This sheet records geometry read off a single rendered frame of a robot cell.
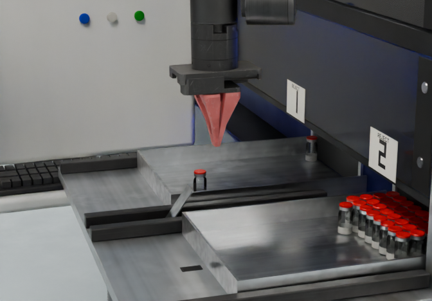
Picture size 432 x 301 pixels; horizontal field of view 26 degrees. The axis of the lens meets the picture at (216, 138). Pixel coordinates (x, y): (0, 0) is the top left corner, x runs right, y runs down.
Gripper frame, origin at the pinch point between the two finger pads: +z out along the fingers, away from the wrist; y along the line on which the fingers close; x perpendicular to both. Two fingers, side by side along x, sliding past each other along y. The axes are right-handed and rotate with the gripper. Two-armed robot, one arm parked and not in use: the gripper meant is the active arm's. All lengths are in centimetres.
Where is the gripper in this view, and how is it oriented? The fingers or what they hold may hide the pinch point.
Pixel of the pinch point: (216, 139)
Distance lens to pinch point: 116.8
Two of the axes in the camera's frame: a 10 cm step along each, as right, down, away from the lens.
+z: 0.2, 9.7, 2.6
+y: 9.6, -0.9, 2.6
